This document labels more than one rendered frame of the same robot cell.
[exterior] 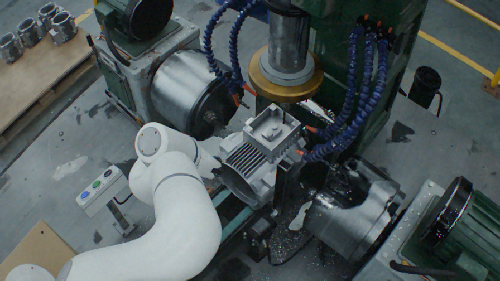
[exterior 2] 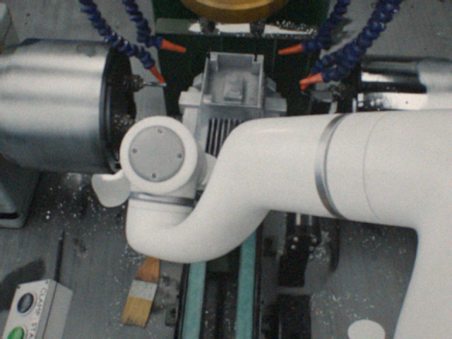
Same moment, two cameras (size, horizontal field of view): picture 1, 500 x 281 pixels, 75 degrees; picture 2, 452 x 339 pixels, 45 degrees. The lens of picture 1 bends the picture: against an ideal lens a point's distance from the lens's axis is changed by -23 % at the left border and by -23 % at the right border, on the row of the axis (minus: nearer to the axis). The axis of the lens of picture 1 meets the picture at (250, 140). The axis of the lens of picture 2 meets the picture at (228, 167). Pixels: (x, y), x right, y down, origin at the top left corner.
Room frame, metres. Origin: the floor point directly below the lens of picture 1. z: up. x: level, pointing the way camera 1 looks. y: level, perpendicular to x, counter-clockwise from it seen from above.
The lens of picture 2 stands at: (0.14, 0.35, 1.84)
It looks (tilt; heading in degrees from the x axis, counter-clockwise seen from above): 56 degrees down; 322
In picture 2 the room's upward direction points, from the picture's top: straight up
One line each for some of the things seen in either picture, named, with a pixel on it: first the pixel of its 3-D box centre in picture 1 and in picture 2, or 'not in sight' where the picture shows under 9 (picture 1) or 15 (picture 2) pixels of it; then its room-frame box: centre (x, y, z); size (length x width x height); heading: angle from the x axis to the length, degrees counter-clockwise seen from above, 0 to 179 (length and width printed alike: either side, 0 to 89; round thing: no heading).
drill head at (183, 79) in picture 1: (186, 85); (45, 105); (0.89, 0.20, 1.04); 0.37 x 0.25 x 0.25; 48
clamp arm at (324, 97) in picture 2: (280, 192); (311, 149); (0.47, -0.07, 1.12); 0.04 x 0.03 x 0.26; 138
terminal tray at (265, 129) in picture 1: (271, 134); (232, 92); (0.65, -0.06, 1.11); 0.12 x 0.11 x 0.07; 137
